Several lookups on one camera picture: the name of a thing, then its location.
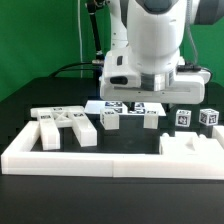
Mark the black cable bundle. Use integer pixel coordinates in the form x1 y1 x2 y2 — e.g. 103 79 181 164
49 0 107 78

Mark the white U-shaped boundary frame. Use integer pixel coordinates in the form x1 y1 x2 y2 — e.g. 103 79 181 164
1 121 224 180

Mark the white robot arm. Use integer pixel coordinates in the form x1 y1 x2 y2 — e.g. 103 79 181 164
86 0 224 104

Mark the white tagged cube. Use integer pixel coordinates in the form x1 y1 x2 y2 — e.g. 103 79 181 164
175 109 191 127
199 108 219 126

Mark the white tagged cube right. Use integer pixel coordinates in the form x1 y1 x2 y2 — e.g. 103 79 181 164
199 108 219 126

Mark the white thin cable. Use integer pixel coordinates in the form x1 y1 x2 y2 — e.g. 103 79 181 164
77 0 84 79

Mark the white part at right edge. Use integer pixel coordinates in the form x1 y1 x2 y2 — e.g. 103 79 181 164
212 125 224 148

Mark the white marker sheet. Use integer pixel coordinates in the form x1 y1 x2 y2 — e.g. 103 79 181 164
84 100 166 116

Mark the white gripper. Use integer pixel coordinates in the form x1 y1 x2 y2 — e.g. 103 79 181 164
100 49 211 112

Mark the white chair back frame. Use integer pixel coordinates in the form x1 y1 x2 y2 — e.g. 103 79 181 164
30 106 97 150

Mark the white chair seat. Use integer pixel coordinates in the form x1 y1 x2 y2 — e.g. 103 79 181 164
159 131 224 156

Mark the white tagged cube left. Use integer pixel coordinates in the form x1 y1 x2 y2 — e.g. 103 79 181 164
175 109 191 127

